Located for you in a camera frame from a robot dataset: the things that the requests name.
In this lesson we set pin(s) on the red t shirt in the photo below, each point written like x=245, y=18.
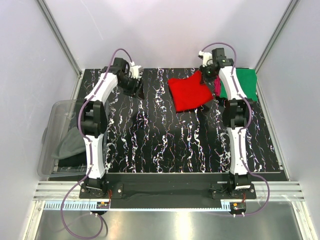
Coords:
x=189, y=93

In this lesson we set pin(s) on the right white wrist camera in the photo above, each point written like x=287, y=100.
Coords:
x=206, y=57

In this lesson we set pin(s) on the aluminium frame rail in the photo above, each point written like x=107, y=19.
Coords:
x=278, y=190

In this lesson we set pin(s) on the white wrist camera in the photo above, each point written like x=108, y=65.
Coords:
x=206, y=57
x=135, y=70

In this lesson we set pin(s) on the grey t shirt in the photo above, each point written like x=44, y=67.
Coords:
x=72, y=144

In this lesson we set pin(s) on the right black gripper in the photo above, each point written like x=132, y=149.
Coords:
x=204, y=77

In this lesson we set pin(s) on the clear plastic bin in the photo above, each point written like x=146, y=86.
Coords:
x=63, y=117

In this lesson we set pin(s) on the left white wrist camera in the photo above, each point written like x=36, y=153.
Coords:
x=135, y=70

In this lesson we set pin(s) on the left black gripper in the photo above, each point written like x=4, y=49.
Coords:
x=134, y=90

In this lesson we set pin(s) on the green folded t shirt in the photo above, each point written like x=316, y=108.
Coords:
x=248, y=81

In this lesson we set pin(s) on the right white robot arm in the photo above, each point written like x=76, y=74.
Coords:
x=236, y=117

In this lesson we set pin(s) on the pink folded t shirt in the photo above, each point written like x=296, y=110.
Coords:
x=217, y=86

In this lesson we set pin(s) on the white slotted cable duct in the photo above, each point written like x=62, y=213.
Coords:
x=77, y=205

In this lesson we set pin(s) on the black t shirt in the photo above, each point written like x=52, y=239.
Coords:
x=77, y=160

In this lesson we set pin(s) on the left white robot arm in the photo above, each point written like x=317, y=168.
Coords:
x=92, y=120

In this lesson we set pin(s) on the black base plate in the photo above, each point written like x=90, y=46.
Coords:
x=116, y=184

